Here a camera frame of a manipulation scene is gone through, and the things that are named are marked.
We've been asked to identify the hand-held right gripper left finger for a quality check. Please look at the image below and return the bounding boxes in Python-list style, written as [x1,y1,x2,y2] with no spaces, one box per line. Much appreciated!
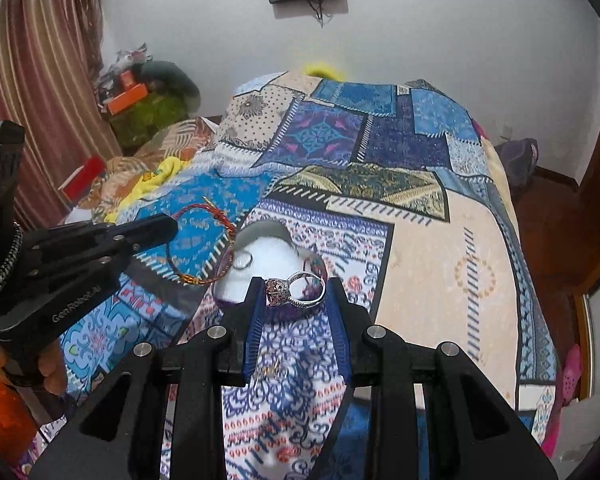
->
[27,276,267,480]

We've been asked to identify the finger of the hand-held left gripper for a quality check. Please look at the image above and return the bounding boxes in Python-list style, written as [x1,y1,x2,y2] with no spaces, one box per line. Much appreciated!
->
[92,213,180,257]

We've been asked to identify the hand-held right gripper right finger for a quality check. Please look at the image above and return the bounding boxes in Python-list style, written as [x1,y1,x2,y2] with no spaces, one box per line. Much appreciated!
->
[305,276,561,480]

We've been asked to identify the silver ring with stone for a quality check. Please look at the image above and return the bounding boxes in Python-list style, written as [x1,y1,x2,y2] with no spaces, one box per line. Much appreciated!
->
[264,271,327,309]

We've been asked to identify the purple jewelry box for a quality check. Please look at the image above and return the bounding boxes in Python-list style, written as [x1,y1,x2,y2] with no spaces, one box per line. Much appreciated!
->
[211,220,332,322]

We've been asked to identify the red braided bracelet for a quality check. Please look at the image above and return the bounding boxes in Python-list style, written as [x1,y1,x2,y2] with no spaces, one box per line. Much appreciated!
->
[164,197,239,287]

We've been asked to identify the person's left forearm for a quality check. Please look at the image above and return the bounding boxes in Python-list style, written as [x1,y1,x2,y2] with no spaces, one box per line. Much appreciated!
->
[0,354,40,467]

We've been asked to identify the person's left hand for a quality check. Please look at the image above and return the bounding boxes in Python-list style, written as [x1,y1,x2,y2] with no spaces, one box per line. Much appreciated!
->
[36,342,70,397]

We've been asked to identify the yellow cloth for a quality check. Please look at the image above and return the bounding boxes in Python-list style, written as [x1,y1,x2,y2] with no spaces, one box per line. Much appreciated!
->
[104,156,192,224]

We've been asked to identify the red box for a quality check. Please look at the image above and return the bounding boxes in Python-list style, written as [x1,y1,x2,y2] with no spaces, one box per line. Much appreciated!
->
[62,155,107,203]

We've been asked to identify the orange patterned sheet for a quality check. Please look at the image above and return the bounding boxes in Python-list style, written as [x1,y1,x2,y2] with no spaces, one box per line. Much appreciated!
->
[77,116,222,211]

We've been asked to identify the patchwork printed blanket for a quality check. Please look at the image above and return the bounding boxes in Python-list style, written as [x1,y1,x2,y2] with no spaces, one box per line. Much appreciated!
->
[40,67,561,480]

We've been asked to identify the green bag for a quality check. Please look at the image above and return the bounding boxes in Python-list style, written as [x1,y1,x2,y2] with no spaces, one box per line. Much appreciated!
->
[107,60,202,150]

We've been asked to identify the orange box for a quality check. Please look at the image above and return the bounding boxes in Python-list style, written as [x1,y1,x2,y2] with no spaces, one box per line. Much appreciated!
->
[106,82,149,116]

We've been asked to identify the striped brown curtain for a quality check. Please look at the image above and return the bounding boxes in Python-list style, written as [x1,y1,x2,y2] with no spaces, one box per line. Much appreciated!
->
[0,0,125,233]

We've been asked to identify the pink slippers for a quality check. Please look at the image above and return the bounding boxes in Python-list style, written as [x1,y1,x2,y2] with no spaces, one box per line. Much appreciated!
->
[541,344,584,458]

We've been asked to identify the yellow fluffy object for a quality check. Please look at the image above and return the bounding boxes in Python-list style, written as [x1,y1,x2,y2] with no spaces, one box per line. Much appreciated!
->
[304,61,344,79]

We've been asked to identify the purple cloth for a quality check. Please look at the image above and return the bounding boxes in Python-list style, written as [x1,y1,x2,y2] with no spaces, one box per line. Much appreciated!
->
[495,138,541,187]

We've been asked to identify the braided gripper cable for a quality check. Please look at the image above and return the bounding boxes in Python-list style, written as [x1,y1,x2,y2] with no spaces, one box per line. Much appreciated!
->
[0,221,23,295]

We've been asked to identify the black monitor cable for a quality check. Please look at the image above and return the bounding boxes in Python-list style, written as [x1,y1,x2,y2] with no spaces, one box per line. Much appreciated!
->
[306,0,333,28]

